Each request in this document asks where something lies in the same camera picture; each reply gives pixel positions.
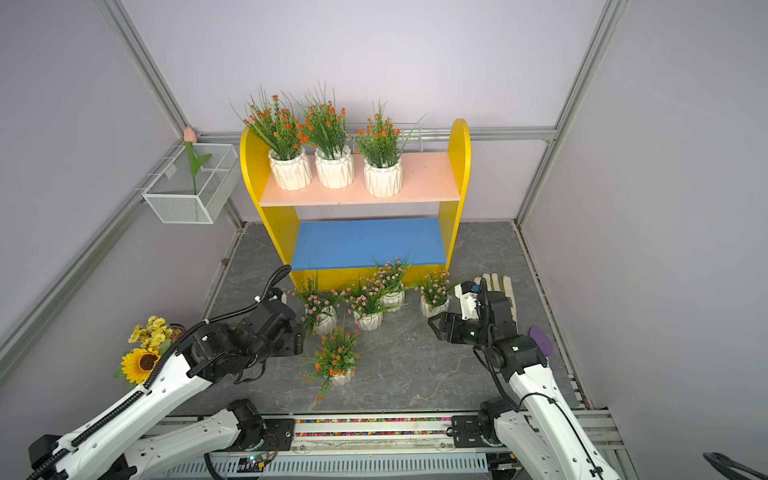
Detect black cable bottom right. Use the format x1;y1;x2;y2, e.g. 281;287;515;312
701;451;768;480

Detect purple garden trowel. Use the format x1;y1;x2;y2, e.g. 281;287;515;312
528;326;554;358

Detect pink plant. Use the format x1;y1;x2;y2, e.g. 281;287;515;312
296;274;340;335
339;278;394;331
412;270;457;318
373;257;411;312

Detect pink artificial tulip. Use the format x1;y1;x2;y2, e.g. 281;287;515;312
183;127;211;194

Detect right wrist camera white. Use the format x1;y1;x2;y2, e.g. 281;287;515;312
454;277;480;320

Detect yellow rack pink blue shelves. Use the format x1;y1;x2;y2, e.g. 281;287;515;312
240;119;472;290

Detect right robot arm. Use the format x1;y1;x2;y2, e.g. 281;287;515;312
428;278;620;479

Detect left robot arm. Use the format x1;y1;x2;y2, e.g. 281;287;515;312
29;265;304;479

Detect yellow sunflower bouquet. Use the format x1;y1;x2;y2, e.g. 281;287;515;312
113;316;185;386

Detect white mesh hanging basket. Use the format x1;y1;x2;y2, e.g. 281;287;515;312
142;143;240;225

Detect beige gardening glove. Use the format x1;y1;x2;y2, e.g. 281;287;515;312
474;273;518;327

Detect orange plant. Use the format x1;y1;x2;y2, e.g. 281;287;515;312
241;87;312;191
302;84;355;190
358;102;403;198
302;327;360;401

